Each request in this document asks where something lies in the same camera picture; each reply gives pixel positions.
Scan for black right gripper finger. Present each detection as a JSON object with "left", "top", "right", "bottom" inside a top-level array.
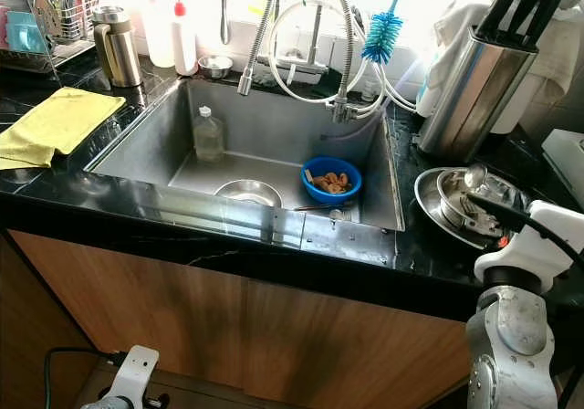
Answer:
[{"left": 464, "top": 192, "right": 530, "bottom": 227}]

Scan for wide rimmed steel plate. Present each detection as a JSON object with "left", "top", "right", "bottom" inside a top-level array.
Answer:
[{"left": 413, "top": 165, "right": 526, "bottom": 250}]

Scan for stainless steel kitchen sink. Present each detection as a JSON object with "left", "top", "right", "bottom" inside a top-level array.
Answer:
[{"left": 87, "top": 78, "right": 407, "bottom": 232}]

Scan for steel pan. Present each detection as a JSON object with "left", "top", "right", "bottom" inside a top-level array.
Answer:
[{"left": 436, "top": 169, "right": 521, "bottom": 238}]

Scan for steel ladle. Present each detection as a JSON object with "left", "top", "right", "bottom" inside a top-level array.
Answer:
[{"left": 462, "top": 163, "right": 490, "bottom": 194}]

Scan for white plastic container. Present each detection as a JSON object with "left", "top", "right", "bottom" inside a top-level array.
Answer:
[{"left": 541, "top": 128, "right": 584, "bottom": 211}]

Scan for brown wooden cabinet door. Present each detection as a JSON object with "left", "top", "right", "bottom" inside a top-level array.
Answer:
[
  {"left": 9, "top": 231, "right": 252, "bottom": 373},
  {"left": 233, "top": 277, "right": 480, "bottom": 409}
]

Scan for stainless steel knife block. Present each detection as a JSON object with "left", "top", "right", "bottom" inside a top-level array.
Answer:
[{"left": 417, "top": 26, "right": 539, "bottom": 162}]

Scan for brown wooden cabinet side panel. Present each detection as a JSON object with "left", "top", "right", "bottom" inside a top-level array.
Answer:
[{"left": 0, "top": 236, "right": 92, "bottom": 409}]

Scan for yellow dish cloth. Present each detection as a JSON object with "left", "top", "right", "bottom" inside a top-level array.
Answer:
[{"left": 0, "top": 87, "right": 127, "bottom": 171}]

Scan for white jug blue label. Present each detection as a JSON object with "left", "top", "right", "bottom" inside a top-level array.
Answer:
[{"left": 415, "top": 58, "right": 443, "bottom": 118}]

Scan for orange food scraps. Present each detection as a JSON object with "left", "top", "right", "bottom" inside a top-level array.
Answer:
[{"left": 313, "top": 172, "right": 352, "bottom": 194}]

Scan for blue plastic bowl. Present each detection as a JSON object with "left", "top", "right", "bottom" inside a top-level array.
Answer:
[{"left": 302, "top": 156, "right": 363, "bottom": 205}]

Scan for white towel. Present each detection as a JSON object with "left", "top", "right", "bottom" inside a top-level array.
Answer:
[{"left": 429, "top": 0, "right": 489, "bottom": 63}]

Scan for teal mug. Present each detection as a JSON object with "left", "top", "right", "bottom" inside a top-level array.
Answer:
[{"left": 6, "top": 10, "right": 47, "bottom": 52}]

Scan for blue bottle brush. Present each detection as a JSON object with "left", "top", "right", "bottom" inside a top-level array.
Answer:
[{"left": 361, "top": 0, "right": 413, "bottom": 65}]

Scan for chrome spring neck faucet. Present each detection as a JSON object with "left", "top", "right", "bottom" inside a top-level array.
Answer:
[{"left": 237, "top": 0, "right": 366, "bottom": 123}]

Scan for gold steel thermos jug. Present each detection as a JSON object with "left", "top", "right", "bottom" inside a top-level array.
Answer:
[{"left": 91, "top": 5, "right": 145, "bottom": 89}]

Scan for round steel bowl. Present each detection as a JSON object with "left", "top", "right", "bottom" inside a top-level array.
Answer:
[{"left": 214, "top": 179, "right": 284, "bottom": 209}]

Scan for clear plastic bottle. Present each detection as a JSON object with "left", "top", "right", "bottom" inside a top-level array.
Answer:
[{"left": 193, "top": 106, "right": 226, "bottom": 163}]

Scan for translucent pale plastic bottle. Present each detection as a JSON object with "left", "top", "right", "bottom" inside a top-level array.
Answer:
[{"left": 144, "top": 0, "right": 176, "bottom": 68}]

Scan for white bottle red cap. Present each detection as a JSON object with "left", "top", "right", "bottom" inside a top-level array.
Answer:
[{"left": 172, "top": 0, "right": 200, "bottom": 76}]

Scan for small steel cup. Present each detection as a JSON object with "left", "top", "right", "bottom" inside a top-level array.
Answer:
[{"left": 198, "top": 55, "right": 235, "bottom": 79}]

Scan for steel hanging strainer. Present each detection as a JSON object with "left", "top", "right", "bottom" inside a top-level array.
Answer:
[{"left": 215, "top": 0, "right": 243, "bottom": 45}]

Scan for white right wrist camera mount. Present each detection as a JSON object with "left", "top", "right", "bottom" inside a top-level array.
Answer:
[{"left": 474, "top": 201, "right": 584, "bottom": 287}]

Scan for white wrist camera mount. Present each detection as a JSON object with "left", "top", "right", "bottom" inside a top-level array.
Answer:
[
  {"left": 96, "top": 345, "right": 161, "bottom": 409},
  {"left": 474, "top": 201, "right": 584, "bottom": 287}
]

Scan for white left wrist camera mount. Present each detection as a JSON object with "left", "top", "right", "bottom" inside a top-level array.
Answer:
[{"left": 96, "top": 345, "right": 161, "bottom": 409}]

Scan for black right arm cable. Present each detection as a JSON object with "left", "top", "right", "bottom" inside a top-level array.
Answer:
[{"left": 520, "top": 210, "right": 584, "bottom": 268}]

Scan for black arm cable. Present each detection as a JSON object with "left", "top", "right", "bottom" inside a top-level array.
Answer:
[
  {"left": 520, "top": 210, "right": 584, "bottom": 268},
  {"left": 43, "top": 346, "right": 121, "bottom": 409}
]

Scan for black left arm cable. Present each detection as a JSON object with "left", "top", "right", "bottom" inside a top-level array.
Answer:
[{"left": 43, "top": 346, "right": 121, "bottom": 409}]

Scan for steel wire dish rack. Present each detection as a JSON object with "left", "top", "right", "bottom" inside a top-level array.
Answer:
[{"left": 0, "top": 0, "right": 106, "bottom": 72}]

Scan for black handled knife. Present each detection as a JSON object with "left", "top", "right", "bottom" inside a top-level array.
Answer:
[
  {"left": 479, "top": 0, "right": 535, "bottom": 40},
  {"left": 516, "top": 0, "right": 571, "bottom": 49}
]

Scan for wire cutlery basket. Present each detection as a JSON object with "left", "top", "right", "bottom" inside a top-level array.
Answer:
[{"left": 29, "top": 0, "right": 106, "bottom": 43}]

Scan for white flexible hose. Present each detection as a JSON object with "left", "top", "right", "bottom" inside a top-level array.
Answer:
[{"left": 266, "top": 0, "right": 416, "bottom": 109}]

